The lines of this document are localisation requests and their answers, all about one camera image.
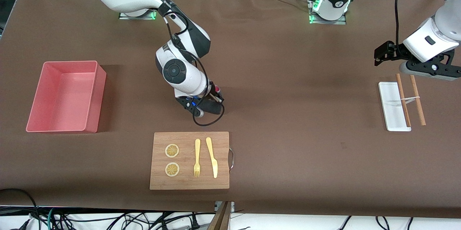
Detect yellow plastic fork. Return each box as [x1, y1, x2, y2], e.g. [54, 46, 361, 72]
[193, 138, 201, 178]

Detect tangled black floor cables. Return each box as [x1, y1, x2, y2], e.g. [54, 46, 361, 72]
[54, 210, 202, 230]

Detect wooden cutting board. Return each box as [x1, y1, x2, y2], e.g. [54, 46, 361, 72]
[149, 132, 230, 190]

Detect brown wooden stand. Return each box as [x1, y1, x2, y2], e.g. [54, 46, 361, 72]
[207, 201, 233, 230]

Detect white wire rack bracket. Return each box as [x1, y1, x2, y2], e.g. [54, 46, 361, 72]
[394, 96, 421, 106]

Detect black floor cable loop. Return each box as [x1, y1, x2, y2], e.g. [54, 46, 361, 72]
[0, 188, 40, 230]

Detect yellow plastic knife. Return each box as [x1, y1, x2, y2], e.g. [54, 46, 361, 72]
[206, 137, 218, 179]

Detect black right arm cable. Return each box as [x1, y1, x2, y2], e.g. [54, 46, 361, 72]
[164, 12, 226, 127]

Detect pink plastic bin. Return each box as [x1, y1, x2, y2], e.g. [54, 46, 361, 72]
[26, 61, 107, 134]

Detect brown table cover sheet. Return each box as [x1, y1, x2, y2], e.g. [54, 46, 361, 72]
[0, 0, 461, 220]

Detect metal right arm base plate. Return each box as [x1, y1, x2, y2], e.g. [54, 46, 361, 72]
[119, 8, 157, 20]

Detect white rectangular rack tray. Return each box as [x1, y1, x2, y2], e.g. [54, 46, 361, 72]
[378, 81, 412, 132]

